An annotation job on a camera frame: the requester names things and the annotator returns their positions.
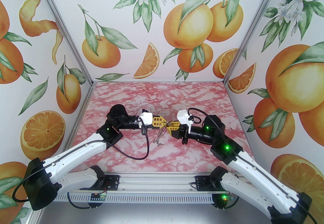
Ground metal keyring with keys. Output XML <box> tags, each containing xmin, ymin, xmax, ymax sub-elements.
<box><xmin>154</xmin><ymin>120</ymin><xmax>175</xmax><ymax>145</ymax></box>

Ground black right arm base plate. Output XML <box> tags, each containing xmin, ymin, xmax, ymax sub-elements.
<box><xmin>194</xmin><ymin>175</ymin><xmax>216</xmax><ymax>192</ymax></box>

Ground white slotted cable channel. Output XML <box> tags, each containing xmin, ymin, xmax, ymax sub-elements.
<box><xmin>54</xmin><ymin>193</ymin><xmax>218</xmax><ymax>203</ymax></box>

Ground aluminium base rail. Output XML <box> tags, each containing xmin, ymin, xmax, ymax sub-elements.
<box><xmin>54</xmin><ymin>174</ymin><xmax>228</xmax><ymax>192</ymax></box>

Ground black base cable loop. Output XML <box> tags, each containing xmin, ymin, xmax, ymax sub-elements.
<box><xmin>67</xmin><ymin>191</ymin><xmax>108</xmax><ymax>210</ymax></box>
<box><xmin>212</xmin><ymin>185</ymin><xmax>240</xmax><ymax>210</ymax></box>

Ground silver short frame post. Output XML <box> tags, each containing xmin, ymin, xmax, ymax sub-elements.
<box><xmin>29</xmin><ymin>210</ymin><xmax>43</xmax><ymax>224</ymax></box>

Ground silver frame corner post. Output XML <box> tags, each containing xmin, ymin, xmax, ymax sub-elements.
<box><xmin>30</xmin><ymin>0</ymin><xmax>94</xmax><ymax>89</ymax></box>
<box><xmin>222</xmin><ymin>0</ymin><xmax>292</xmax><ymax>87</ymax></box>

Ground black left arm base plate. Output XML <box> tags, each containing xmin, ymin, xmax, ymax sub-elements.
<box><xmin>79</xmin><ymin>175</ymin><xmax>120</xmax><ymax>191</ymax></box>

